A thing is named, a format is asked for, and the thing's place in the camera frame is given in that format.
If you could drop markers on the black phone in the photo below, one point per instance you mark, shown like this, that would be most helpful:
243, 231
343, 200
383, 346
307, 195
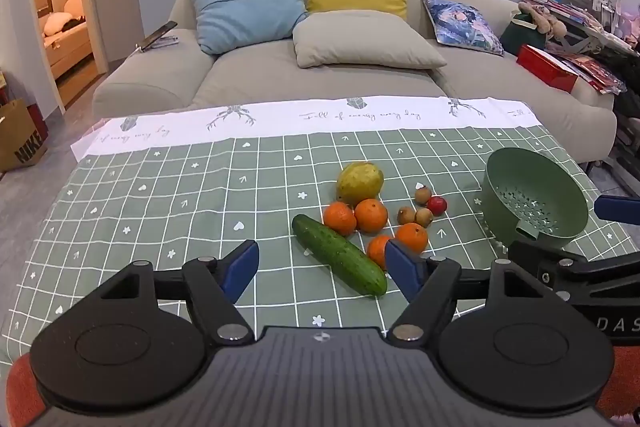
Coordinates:
159, 34

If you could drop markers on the beige cushion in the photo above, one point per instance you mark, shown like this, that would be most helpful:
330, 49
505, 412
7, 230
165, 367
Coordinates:
360, 39

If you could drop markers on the pile of magazines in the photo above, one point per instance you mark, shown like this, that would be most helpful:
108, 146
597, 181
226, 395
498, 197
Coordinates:
597, 72

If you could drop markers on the red box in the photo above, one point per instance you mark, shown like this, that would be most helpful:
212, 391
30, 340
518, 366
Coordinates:
545, 69

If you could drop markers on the green colander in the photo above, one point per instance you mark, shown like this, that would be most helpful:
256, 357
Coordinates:
537, 192

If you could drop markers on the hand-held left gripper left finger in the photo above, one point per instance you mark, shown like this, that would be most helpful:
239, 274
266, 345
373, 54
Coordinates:
242, 269

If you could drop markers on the orange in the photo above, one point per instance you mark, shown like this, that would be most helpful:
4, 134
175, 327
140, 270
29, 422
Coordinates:
371, 214
376, 251
412, 237
339, 218

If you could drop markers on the brown plush toy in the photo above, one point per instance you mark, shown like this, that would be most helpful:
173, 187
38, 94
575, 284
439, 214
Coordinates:
545, 19

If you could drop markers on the blue printed cushion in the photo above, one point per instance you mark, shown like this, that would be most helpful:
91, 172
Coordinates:
462, 24

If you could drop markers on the bed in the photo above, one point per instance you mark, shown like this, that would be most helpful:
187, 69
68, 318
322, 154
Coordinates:
67, 37

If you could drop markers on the dark green bag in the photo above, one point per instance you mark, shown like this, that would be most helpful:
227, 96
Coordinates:
517, 38

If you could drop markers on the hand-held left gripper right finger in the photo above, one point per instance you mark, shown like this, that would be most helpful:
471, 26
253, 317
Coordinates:
402, 269

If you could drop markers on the red cherry tomato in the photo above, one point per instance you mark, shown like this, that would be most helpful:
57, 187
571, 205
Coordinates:
437, 205

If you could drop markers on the green cucumber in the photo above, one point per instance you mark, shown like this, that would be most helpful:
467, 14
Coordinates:
340, 254

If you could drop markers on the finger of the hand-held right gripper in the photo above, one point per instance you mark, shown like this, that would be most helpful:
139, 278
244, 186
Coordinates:
560, 269
617, 208

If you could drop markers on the black chair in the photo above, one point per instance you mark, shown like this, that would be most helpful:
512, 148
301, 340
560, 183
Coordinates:
625, 107

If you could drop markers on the light blue cushion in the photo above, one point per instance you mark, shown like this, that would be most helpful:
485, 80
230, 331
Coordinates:
245, 4

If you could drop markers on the beige sofa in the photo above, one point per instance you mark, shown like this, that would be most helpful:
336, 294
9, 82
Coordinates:
150, 77

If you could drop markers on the brown paper bag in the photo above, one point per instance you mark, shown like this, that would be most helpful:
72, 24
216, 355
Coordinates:
20, 137

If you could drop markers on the green checked tablecloth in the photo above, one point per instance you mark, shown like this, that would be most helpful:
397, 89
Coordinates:
175, 197

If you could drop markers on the brown kiwi fruit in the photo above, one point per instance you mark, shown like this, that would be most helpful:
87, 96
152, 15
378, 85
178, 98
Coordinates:
405, 215
424, 217

